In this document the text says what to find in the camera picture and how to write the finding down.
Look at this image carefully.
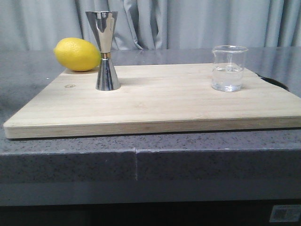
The glass beaker with liquid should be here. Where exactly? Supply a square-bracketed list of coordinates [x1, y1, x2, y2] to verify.
[211, 45, 248, 92]

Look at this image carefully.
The steel double jigger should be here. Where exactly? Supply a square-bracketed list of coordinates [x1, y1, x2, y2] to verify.
[86, 11, 120, 91]

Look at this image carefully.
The wooden cutting board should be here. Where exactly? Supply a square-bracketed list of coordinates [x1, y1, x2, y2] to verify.
[4, 64, 301, 139]

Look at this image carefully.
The yellow lemon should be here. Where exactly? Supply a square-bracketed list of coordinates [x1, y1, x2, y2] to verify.
[54, 38, 101, 72]

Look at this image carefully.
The grey curtain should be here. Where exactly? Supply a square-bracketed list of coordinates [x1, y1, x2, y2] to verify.
[0, 0, 301, 51]

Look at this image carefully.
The white QR code label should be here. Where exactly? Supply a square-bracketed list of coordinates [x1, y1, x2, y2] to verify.
[269, 204, 301, 223]

